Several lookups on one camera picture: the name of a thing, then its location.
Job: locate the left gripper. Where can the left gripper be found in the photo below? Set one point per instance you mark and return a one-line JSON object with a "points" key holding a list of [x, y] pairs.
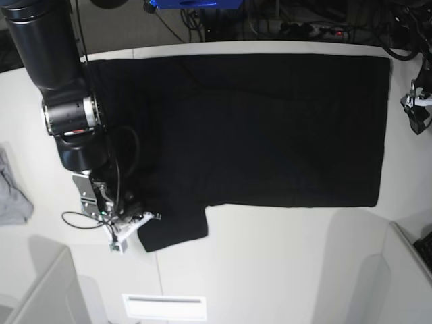
{"points": [[415, 104]]}

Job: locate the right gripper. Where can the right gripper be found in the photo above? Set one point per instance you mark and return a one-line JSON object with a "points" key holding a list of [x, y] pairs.
{"points": [[101, 203]]}

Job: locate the black T-shirt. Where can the black T-shirt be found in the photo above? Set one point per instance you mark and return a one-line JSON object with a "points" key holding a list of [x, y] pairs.
{"points": [[274, 130]]}

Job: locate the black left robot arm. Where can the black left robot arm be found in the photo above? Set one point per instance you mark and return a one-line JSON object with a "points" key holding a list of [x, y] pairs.
{"points": [[415, 18]]}

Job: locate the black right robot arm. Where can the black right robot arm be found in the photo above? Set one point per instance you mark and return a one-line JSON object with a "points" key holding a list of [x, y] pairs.
{"points": [[43, 34]]}

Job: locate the grey cloth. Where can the grey cloth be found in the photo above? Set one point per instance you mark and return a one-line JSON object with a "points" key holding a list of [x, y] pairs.
{"points": [[16, 209]]}

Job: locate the white side cabinet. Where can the white side cabinet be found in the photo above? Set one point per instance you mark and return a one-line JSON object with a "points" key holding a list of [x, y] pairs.
{"points": [[40, 284]]}

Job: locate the white label plate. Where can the white label plate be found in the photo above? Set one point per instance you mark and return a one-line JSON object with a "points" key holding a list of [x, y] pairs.
{"points": [[165, 308]]}

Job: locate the white power strip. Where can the white power strip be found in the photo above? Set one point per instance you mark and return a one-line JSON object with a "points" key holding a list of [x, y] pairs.
{"points": [[314, 31]]}

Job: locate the black keyboard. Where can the black keyboard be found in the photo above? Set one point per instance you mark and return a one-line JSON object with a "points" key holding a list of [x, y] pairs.
{"points": [[424, 248]]}

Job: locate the blue box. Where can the blue box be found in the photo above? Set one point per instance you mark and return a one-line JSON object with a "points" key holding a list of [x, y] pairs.
{"points": [[196, 4]]}

